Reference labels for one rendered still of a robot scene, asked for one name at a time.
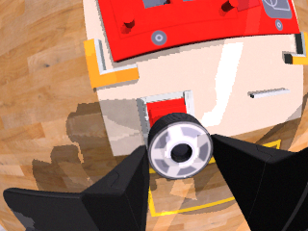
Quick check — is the yellow rectangular outline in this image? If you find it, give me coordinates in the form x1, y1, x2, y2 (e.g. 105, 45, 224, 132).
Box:
149, 140, 281, 217

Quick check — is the black wheel with white hub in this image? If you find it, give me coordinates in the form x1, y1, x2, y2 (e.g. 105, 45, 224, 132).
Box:
146, 113, 215, 180

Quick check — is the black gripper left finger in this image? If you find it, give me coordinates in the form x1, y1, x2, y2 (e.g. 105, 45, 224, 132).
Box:
3, 145, 149, 231

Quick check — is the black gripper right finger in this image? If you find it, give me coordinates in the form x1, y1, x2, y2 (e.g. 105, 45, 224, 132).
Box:
211, 134, 308, 231

